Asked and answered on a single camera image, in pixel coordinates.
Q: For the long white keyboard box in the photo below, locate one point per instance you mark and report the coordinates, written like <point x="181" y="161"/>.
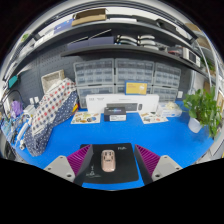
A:
<point x="96" y="103"/>

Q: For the teal box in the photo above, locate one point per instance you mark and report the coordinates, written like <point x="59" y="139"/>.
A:
<point x="13" y="81"/>

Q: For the small yellow red packet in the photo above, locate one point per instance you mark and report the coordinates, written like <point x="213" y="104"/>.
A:
<point x="75" y="107"/>

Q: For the green potted plant white pot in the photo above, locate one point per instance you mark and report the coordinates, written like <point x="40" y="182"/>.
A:
<point x="203" y="108"/>

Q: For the black wall shelf unit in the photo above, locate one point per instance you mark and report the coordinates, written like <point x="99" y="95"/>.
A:
<point x="116" y="30"/>

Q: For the white woven basket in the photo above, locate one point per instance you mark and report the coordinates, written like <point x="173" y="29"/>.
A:
<point x="51" y="80"/>

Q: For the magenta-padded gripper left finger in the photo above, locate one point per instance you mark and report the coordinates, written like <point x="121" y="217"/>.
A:
<point x="63" y="166"/>

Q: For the colourful sticker sheet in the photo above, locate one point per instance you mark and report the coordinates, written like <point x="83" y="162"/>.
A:
<point x="153" y="118"/>
<point x="85" y="117"/>

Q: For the white metal shelf rack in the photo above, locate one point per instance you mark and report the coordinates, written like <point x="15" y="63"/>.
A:
<point x="211" y="63"/>

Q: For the white wall socket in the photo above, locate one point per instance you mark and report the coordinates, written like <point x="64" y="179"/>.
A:
<point x="180" y="94"/>

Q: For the navy white dotted cloth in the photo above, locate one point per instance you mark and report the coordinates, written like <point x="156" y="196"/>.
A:
<point x="43" y="140"/>

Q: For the purple soft bag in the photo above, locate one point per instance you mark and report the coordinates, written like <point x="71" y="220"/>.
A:
<point x="16" y="108"/>

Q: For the yellow card box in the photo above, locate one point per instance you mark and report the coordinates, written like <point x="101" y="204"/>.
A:
<point x="136" y="88"/>

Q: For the small black product box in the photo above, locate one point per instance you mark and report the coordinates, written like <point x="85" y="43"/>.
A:
<point x="115" y="115"/>

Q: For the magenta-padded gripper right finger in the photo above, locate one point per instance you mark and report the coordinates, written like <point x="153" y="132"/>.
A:
<point x="163" y="166"/>

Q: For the white box blue label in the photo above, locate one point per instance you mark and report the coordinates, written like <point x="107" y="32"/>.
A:
<point x="170" y="110"/>

